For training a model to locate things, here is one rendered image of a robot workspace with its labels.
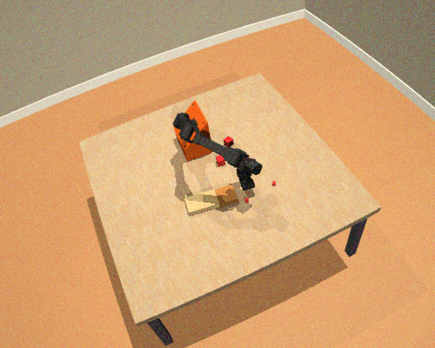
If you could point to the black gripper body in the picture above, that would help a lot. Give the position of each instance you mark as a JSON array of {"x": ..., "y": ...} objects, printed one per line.
[{"x": 247, "y": 182}]

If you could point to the pale yellow flat board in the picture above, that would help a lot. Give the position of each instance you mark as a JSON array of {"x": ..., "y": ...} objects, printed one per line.
[{"x": 202, "y": 202}]

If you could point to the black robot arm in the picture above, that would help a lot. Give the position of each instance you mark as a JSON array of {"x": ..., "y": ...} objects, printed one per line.
[{"x": 234, "y": 157}]

